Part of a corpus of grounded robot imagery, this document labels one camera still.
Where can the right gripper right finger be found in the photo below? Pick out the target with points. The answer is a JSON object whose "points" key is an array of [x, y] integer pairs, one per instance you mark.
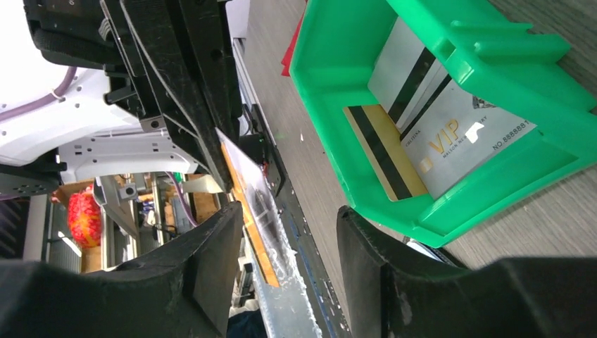
{"points": [[393, 290]]}

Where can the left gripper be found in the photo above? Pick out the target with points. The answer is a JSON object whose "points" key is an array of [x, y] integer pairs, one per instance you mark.
{"points": [[167, 60]]}

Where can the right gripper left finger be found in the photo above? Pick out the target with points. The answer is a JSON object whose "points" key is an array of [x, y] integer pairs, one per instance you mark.
{"points": [[181, 289]]}

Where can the gold credit card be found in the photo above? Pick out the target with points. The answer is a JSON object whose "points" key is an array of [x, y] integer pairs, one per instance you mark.
{"points": [[252, 210]]}

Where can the green plastic bin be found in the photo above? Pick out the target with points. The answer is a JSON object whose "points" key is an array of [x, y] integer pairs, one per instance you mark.
{"points": [[487, 55]]}

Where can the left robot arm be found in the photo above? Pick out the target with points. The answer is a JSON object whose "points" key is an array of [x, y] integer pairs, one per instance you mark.
{"points": [[95, 88]]}

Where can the striped white credit card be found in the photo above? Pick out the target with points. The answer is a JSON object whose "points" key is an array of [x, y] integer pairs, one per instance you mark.
{"points": [[405, 76]]}

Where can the red cloth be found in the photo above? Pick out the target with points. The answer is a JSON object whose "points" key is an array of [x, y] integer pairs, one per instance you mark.
{"points": [[286, 60]]}

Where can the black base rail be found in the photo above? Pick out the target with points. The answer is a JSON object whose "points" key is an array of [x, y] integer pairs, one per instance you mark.
{"points": [[305, 303]]}

